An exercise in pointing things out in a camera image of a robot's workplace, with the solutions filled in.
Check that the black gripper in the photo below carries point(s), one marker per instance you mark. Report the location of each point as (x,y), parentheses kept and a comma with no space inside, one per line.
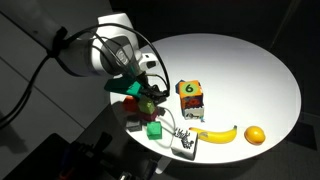
(146,83)

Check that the yellow-green small block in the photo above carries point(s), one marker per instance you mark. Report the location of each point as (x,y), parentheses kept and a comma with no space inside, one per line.
(147,105)

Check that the orange small block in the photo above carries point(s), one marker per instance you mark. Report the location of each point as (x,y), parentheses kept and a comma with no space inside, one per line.
(130,104)

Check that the green small block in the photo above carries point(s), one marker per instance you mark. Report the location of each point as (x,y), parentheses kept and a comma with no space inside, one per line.
(154,130)

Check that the grey small block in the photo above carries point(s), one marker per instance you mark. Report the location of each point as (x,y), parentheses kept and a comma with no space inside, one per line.
(134,125)

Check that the orange soft cube number six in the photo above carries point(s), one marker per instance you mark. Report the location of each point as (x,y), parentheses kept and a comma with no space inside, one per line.
(191,94)

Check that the white cube black scribble print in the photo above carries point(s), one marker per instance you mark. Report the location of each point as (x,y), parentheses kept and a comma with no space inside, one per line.
(184,143)

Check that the white table leg base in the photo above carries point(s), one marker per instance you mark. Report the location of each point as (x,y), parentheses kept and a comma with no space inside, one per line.
(163,165)

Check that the yellow banana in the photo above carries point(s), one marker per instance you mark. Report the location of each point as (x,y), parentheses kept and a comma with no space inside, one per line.
(216,136)

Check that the yellow lemon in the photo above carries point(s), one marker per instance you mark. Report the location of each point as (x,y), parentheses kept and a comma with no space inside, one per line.
(255,135)

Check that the purple clamp orange trigger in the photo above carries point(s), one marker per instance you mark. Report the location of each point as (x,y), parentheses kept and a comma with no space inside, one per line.
(68,163)

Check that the black platform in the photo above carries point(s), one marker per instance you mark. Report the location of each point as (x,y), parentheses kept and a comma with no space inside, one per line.
(30,160)

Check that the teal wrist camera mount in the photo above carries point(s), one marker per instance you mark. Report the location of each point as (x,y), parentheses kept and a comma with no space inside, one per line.
(121,87)

